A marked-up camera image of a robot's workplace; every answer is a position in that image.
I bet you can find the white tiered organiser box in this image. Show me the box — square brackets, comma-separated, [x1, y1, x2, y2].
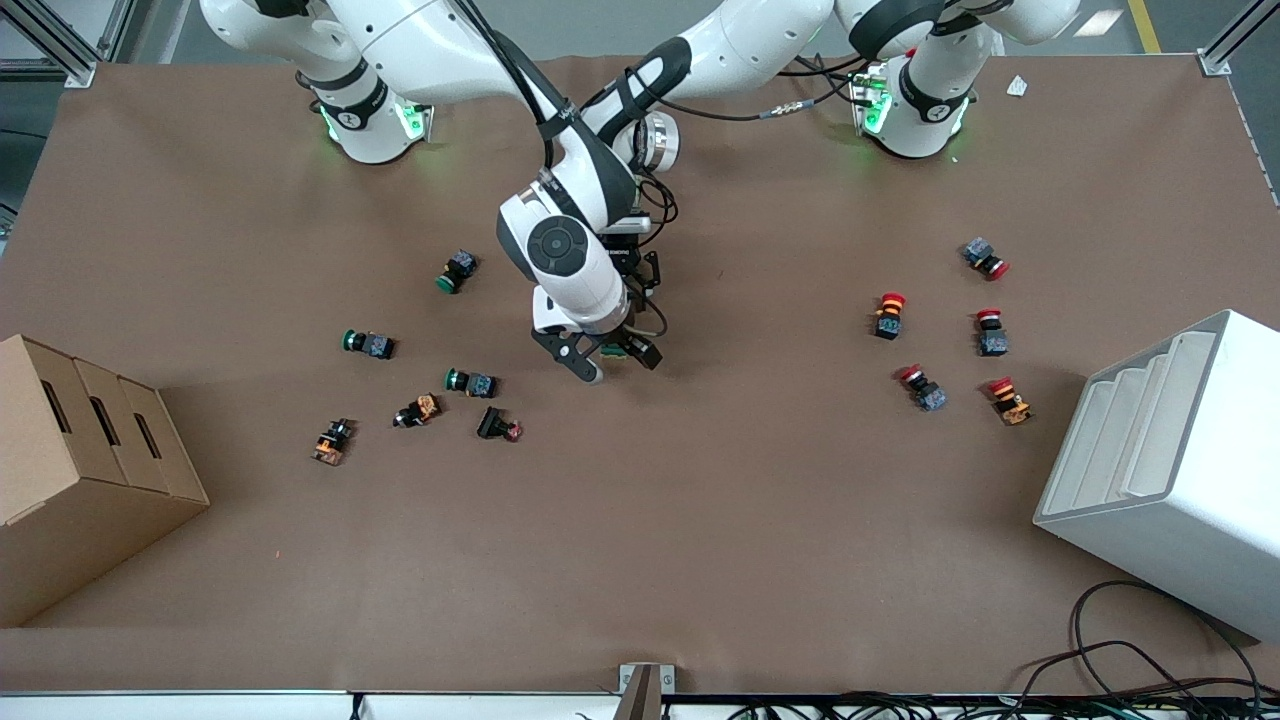
[1033, 309, 1280, 643]

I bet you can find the black looping cable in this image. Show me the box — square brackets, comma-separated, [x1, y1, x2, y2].
[1018, 580, 1263, 701]

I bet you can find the grey metal bracket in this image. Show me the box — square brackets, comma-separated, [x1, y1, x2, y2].
[612, 663, 677, 720]

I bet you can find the brown cardboard box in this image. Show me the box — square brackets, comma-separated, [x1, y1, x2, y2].
[0, 334, 211, 629]

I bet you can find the brown table mat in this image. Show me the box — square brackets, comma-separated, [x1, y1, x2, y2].
[0, 52, 1280, 694]

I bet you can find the white table edge rail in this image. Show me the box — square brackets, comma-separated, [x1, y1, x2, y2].
[0, 689, 1280, 720]

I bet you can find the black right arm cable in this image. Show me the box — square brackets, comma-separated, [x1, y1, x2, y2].
[455, 0, 671, 339]

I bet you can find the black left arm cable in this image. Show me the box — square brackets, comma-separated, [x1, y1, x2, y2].
[635, 55, 876, 236]

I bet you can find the aluminium frame profile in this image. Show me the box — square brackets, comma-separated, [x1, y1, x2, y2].
[0, 0, 139, 89]
[1197, 0, 1280, 78]

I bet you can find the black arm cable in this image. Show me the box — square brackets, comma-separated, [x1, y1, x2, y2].
[455, 0, 671, 339]
[635, 55, 876, 236]

